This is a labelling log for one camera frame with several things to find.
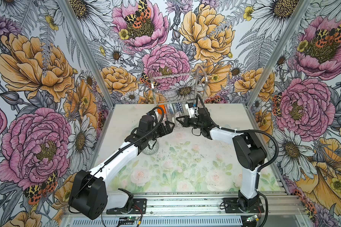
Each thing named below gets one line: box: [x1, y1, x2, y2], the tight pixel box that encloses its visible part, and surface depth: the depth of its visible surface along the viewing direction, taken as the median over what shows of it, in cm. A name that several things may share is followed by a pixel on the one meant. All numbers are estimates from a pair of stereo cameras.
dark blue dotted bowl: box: [175, 101, 184, 114], surface depth 106 cm
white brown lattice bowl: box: [171, 112, 181, 128], surface depth 93 cm
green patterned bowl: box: [142, 139, 160, 156], surface depth 94 cm
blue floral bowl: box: [168, 103, 177, 114], surface depth 105 cm
